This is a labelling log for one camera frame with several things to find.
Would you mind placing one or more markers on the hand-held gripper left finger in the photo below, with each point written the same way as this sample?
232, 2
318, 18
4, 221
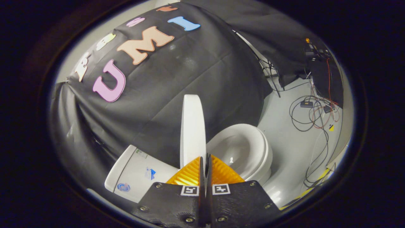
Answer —
171, 202

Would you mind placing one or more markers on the black backdrop cloth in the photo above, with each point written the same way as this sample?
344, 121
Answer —
190, 69

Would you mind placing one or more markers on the white ceramic toilet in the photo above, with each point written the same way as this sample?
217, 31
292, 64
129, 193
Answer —
243, 148

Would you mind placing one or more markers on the yellow floor tape strip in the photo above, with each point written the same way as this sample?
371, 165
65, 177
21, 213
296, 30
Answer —
318, 179

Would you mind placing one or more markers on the white toilet lid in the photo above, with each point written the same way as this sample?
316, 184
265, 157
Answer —
193, 126

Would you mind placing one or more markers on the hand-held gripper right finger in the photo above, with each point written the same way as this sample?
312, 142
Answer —
240, 202

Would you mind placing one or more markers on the black power adapter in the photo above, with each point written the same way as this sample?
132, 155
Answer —
306, 104
327, 109

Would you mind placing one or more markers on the black tripod light stand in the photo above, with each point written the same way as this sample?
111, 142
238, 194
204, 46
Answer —
267, 75

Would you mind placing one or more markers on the orange and black device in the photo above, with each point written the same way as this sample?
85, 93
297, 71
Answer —
311, 47

